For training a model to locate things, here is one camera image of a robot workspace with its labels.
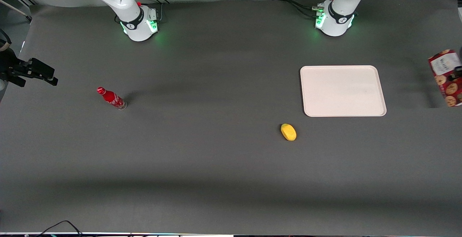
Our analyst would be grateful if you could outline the red cookie box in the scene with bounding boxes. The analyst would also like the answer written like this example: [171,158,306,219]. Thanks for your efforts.
[428,49,462,107]

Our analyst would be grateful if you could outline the red cola bottle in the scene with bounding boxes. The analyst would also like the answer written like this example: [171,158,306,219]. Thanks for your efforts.
[96,87,127,110]

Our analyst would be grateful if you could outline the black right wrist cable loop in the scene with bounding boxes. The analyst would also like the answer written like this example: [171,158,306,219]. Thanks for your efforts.
[0,29,12,52]

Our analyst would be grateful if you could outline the beige plastic tray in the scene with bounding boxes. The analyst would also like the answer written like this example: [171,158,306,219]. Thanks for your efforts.
[300,65,387,117]

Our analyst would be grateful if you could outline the metal stand frame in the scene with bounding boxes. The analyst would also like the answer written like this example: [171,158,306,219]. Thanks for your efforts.
[0,0,37,23]

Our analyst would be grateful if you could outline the yellow toy mango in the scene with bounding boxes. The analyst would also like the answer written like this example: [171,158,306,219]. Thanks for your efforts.
[281,123,297,141]

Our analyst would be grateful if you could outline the black cable at table edge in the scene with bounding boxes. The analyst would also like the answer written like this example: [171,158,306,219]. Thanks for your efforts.
[36,220,84,237]

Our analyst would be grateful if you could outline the black left base cable bundle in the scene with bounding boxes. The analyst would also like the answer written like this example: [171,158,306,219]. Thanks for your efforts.
[273,0,337,18]

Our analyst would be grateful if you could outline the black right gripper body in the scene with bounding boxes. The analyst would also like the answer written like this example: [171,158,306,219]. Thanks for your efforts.
[0,48,23,83]

